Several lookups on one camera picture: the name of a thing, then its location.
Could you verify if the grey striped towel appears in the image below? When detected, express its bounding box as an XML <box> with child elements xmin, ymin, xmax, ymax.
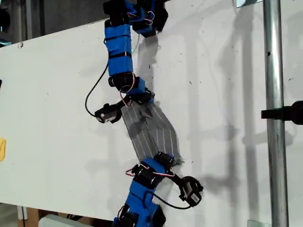
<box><xmin>121</xmin><ymin>100</ymin><xmax>186</xmax><ymax>166</ymax></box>

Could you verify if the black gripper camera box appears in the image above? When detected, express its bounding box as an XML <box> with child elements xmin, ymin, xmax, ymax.
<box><xmin>94</xmin><ymin>103</ymin><xmax>123</xmax><ymax>124</ymax></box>
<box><xmin>178</xmin><ymin>175</ymin><xmax>205</xmax><ymax>207</ymax></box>

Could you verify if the brown wooden table leg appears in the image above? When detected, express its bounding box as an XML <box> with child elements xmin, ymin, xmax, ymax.
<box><xmin>23</xmin><ymin>207</ymin><xmax>40</xmax><ymax>227</ymax></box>

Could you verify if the grey metal upright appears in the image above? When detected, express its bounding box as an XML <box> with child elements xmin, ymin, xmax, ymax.
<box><xmin>25</xmin><ymin>0</ymin><xmax>33</xmax><ymax>40</ymax></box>

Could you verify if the thin white cable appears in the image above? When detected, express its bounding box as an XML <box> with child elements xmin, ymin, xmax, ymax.
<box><xmin>132</xmin><ymin>35</ymin><xmax>141</xmax><ymax>55</ymax></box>

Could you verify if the yellow object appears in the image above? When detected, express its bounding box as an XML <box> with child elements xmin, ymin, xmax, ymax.
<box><xmin>0</xmin><ymin>138</ymin><xmax>7</xmax><ymax>162</ymax></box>

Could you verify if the black camera stalk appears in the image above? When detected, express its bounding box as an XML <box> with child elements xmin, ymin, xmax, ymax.
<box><xmin>115</xmin><ymin>100</ymin><xmax>130</xmax><ymax>110</ymax></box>
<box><xmin>169</xmin><ymin>173</ymin><xmax>185</xmax><ymax>188</ymax></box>

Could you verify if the light grey box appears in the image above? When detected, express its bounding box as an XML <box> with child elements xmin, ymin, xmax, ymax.
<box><xmin>38</xmin><ymin>213</ymin><xmax>82</xmax><ymax>227</ymax></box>

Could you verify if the steel post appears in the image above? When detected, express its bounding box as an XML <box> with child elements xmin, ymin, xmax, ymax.
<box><xmin>262</xmin><ymin>0</ymin><xmax>290</xmax><ymax>227</ymax></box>

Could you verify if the black camera cable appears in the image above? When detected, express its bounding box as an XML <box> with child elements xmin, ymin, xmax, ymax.
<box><xmin>85</xmin><ymin>37</ymin><xmax>111</xmax><ymax>118</ymax></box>
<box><xmin>143</xmin><ymin>191</ymin><xmax>193</xmax><ymax>210</ymax></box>

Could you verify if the black clamp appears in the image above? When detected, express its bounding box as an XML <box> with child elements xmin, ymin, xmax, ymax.
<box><xmin>260</xmin><ymin>100</ymin><xmax>303</xmax><ymax>126</ymax></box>

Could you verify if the red white servo wire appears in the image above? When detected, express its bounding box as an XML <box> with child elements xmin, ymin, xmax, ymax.
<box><xmin>127</xmin><ymin>10</ymin><xmax>155</xmax><ymax>26</ymax></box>
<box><xmin>119</xmin><ymin>72</ymin><xmax>140</xmax><ymax>107</ymax></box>
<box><xmin>125</xmin><ymin>165</ymin><xmax>176</xmax><ymax>181</ymax></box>

